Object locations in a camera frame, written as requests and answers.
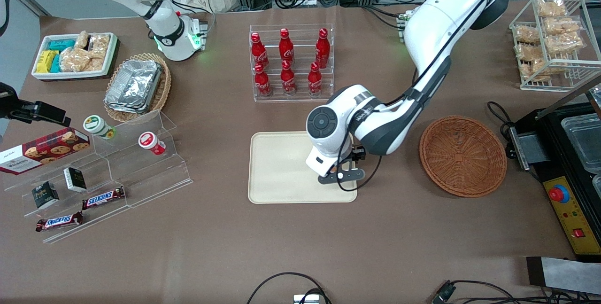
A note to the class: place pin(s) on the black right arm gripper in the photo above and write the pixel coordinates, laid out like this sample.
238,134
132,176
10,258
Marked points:
24,108

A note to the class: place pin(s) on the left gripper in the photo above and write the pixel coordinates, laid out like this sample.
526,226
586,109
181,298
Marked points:
358,153

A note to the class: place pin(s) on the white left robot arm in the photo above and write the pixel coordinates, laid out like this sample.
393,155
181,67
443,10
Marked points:
436,27

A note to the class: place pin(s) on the white rectangular snack tray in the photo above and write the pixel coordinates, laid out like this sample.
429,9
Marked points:
70,76

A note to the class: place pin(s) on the cream plastic tray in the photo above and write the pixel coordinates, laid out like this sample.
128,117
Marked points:
281,167

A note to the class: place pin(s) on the oval light wicker basket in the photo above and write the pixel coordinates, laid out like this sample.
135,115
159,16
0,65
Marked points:
164,88

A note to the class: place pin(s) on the round brown wicker basket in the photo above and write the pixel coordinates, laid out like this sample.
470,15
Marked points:
462,156

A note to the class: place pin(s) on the red cookie box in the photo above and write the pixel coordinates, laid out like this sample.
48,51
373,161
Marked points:
42,151

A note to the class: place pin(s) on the green lid white cup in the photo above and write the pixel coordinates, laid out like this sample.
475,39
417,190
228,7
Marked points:
96,125

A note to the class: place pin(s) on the teal snack pack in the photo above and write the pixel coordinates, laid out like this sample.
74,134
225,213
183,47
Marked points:
62,44
56,63

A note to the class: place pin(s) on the yellow snack pack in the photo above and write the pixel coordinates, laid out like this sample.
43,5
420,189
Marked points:
45,61

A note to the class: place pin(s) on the clear bag of snacks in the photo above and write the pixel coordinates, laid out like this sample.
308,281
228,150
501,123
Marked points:
566,44
100,45
529,52
527,34
96,64
75,59
82,40
551,8
535,70
563,26

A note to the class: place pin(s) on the small black box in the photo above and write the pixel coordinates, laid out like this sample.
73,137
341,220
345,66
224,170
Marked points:
75,180
45,195

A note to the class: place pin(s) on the clear acrylic bottle rack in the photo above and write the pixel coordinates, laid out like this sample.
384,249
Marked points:
291,98

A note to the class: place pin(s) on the red cola bottle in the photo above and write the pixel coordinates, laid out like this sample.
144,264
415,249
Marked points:
286,48
322,49
288,78
263,82
259,52
315,81

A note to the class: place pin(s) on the stack of foil containers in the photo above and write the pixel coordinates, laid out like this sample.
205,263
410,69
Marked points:
134,85

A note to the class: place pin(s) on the brown chocolate bar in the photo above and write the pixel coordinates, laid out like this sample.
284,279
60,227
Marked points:
58,222
103,198

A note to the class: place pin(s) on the red lid white cup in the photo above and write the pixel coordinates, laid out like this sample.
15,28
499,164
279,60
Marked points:
150,142

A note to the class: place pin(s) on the clear acrylic tiered stand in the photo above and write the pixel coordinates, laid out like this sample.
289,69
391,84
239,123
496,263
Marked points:
150,177

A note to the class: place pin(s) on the small silver device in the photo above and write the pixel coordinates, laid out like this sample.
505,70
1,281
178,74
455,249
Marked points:
307,299

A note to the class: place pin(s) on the red emergency stop button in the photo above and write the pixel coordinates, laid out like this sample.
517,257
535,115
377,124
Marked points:
558,194

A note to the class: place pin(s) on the clear plastic food container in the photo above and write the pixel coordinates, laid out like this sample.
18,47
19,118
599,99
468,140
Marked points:
597,185
582,139

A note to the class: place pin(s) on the black sealing machine yellow panel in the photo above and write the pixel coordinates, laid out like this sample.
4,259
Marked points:
577,229

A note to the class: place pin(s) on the grey flat strip black edge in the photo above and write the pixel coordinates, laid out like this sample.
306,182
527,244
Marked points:
568,276

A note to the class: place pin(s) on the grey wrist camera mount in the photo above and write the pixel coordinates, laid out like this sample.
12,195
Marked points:
342,177

